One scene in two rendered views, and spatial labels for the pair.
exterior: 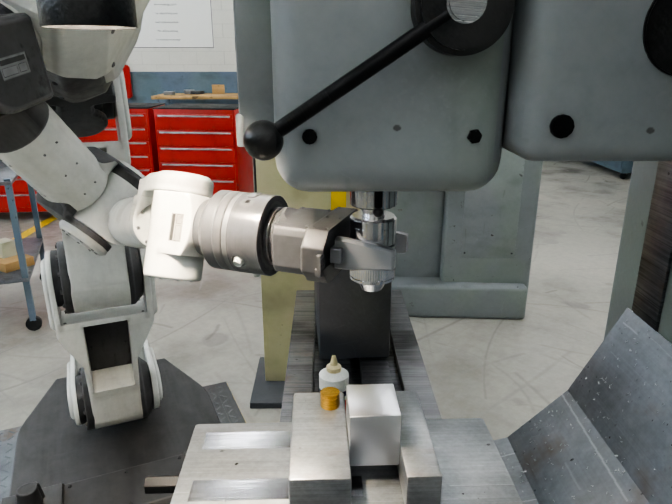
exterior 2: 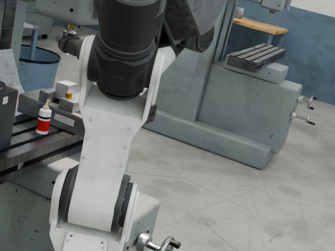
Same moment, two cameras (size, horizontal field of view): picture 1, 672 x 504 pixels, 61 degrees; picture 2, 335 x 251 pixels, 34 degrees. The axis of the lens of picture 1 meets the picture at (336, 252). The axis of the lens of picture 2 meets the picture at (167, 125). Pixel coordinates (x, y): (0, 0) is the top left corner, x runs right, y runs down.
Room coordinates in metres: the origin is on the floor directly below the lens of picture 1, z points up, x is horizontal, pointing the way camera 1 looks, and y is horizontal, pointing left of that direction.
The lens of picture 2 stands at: (2.12, 1.04, 1.62)
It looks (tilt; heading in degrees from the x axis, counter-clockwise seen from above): 18 degrees down; 202
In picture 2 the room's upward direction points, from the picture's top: 13 degrees clockwise
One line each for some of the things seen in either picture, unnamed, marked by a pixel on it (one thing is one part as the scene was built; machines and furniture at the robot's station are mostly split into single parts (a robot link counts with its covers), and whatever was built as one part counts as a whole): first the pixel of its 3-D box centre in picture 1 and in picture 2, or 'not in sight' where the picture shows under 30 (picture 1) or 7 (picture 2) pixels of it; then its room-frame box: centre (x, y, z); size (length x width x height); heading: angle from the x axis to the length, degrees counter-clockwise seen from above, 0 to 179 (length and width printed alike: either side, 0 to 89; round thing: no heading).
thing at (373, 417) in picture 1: (371, 423); (66, 90); (0.52, -0.04, 1.05); 0.06 x 0.05 x 0.06; 2
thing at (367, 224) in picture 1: (373, 219); (70, 33); (0.56, -0.04, 1.26); 0.05 x 0.05 x 0.01
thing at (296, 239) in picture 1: (290, 239); (83, 49); (0.59, 0.05, 1.23); 0.13 x 0.12 x 0.10; 161
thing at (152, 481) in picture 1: (165, 484); not in sight; (0.51, 0.19, 0.98); 0.04 x 0.02 x 0.02; 92
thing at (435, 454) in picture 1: (343, 472); (70, 108); (0.52, -0.01, 0.99); 0.35 x 0.15 x 0.11; 92
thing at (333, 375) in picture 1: (333, 391); (44, 117); (0.68, 0.00, 0.99); 0.04 x 0.04 x 0.11
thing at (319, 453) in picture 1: (319, 446); (77, 101); (0.52, 0.02, 1.02); 0.15 x 0.06 x 0.04; 2
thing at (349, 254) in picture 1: (362, 257); not in sight; (0.53, -0.03, 1.23); 0.06 x 0.02 x 0.03; 70
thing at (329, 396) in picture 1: (330, 398); (69, 95); (0.57, 0.01, 1.05); 0.02 x 0.02 x 0.02
